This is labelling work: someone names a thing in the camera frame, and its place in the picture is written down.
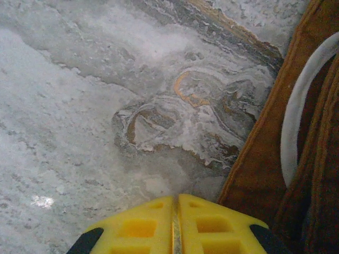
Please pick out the brown trousers with striped waistband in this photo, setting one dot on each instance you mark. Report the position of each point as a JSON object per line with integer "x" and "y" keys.
{"x": 265, "y": 164}

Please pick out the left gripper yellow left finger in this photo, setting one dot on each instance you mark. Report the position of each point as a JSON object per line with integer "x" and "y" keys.
{"x": 137, "y": 230}

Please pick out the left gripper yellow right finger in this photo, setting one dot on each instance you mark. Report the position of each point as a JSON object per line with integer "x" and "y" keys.
{"x": 214, "y": 227}

